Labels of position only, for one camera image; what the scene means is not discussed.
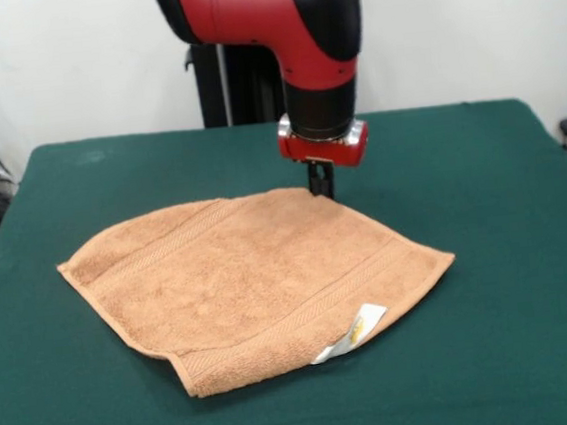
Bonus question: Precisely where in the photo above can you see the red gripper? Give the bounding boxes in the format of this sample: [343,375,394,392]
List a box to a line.
[274,105,376,204]

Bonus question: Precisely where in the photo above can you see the orange terry towel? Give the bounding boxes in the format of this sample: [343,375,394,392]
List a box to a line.
[50,171,468,411]

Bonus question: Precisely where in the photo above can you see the dark green table cloth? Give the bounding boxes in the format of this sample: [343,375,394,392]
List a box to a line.
[0,92,567,425]

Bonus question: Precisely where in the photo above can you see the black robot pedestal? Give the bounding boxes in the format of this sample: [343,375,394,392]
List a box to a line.
[177,0,389,131]

